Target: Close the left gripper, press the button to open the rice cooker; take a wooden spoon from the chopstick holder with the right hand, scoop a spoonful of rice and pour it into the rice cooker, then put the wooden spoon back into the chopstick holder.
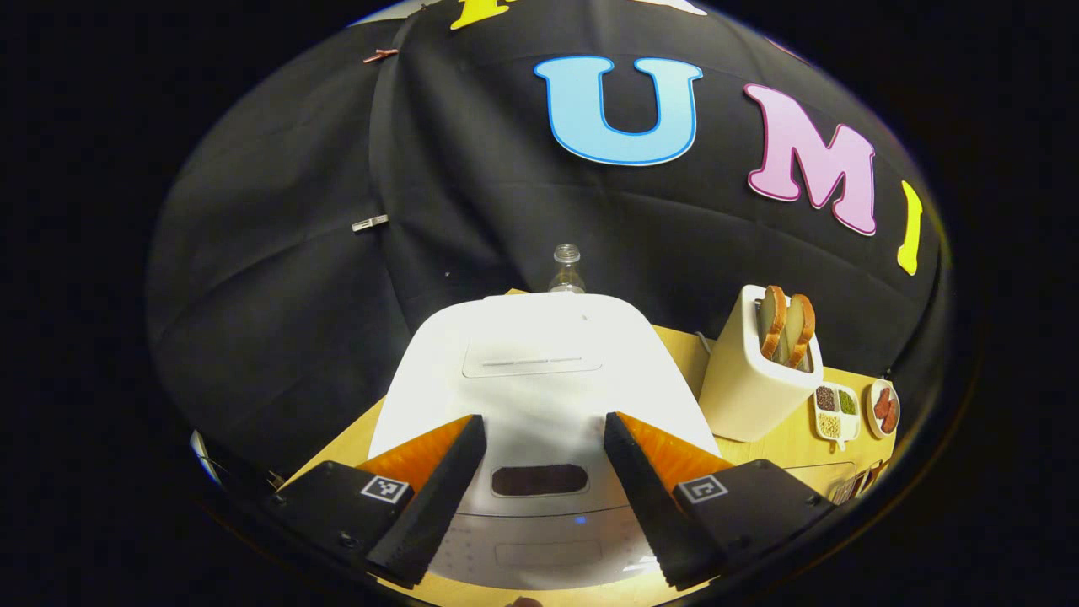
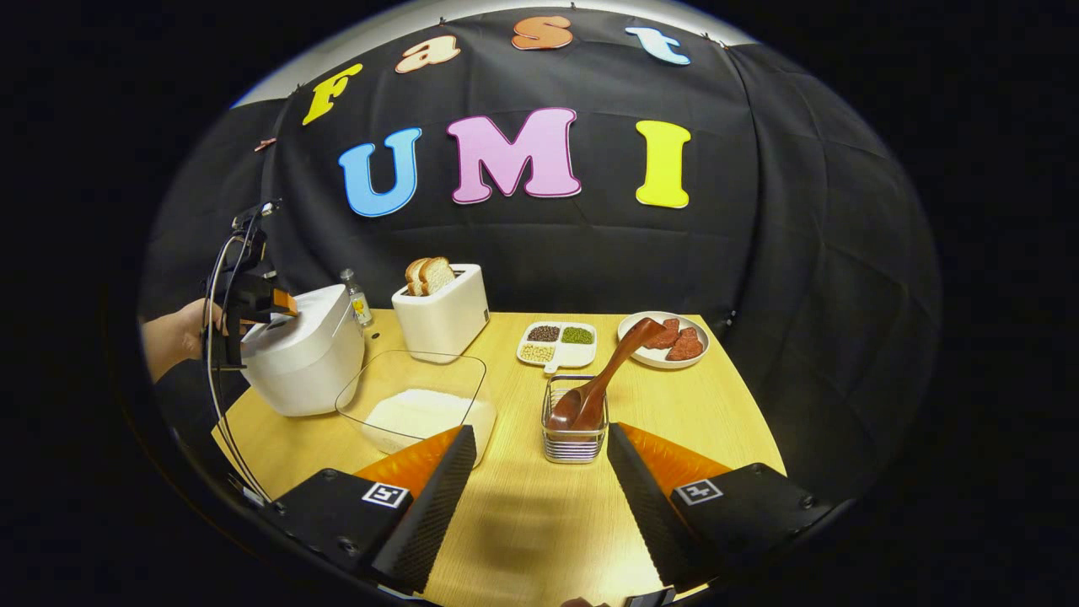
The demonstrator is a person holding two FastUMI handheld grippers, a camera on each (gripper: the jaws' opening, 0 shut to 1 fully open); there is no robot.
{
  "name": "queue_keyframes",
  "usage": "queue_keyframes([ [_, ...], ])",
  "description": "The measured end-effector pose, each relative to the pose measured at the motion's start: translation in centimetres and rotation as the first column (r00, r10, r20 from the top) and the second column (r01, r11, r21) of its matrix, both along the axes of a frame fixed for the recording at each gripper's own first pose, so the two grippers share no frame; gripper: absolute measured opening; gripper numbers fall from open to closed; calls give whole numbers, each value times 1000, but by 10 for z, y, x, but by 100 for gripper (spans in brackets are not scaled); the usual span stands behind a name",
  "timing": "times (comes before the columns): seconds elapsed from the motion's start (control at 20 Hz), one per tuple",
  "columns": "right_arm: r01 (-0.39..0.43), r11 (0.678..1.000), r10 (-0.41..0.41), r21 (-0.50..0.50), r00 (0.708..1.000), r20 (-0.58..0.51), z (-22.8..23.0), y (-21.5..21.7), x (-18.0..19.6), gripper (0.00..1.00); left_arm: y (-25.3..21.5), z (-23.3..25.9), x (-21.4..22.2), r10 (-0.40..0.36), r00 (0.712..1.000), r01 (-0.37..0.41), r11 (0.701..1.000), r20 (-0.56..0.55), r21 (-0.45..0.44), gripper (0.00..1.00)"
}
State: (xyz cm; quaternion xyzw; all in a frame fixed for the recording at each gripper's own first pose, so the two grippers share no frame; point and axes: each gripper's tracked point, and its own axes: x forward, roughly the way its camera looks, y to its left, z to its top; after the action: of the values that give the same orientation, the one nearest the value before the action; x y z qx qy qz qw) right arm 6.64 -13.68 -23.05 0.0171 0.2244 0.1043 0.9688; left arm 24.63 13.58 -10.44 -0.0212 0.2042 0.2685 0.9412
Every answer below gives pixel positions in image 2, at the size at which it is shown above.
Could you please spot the black backdrop cloth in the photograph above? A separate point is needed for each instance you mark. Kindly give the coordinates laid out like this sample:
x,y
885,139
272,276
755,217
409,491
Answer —
x,y
801,253

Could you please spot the white divided bean dish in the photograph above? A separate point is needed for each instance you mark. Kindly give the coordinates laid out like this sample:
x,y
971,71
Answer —
x,y
558,346

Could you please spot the white round plate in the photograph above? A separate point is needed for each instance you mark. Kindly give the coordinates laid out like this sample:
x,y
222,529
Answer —
x,y
645,354

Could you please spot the clear rice container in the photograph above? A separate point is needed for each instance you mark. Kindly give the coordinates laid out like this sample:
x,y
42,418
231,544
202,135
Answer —
x,y
375,388

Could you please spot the white rice cooker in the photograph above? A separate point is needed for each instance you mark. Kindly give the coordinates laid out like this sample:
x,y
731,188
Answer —
x,y
303,362

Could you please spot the red meat slice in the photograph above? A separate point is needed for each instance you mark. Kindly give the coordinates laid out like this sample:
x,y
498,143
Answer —
x,y
668,335
687,346

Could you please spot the toasted bread slice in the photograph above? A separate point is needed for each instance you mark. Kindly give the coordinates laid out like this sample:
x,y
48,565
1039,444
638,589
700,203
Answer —
x,y
413,276
438,276

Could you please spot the white toaster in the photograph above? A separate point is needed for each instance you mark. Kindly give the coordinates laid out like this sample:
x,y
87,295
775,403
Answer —
x,y
442,324

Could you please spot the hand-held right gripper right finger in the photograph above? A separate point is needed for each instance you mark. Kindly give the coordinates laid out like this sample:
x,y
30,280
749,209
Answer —
x,y
645,506

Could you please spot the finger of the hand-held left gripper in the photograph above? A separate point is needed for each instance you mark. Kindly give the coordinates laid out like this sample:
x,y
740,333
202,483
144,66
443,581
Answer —
x,y
282,305

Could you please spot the small glass bottle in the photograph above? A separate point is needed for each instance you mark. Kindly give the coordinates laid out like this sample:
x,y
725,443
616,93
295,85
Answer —
x,y
358,302

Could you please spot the brown wooden spoon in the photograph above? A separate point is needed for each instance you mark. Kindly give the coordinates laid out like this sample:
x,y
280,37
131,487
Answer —
x,y
603,384

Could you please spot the white rice heap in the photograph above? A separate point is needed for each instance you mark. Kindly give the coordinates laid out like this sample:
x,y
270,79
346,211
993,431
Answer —
x,y
421,417

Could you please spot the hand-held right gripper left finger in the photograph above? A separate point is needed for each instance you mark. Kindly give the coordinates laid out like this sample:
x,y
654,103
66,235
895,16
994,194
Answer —
x,y
430,506

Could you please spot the pink cloth clip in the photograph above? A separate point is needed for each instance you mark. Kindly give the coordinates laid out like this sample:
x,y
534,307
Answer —
x,y
265,144

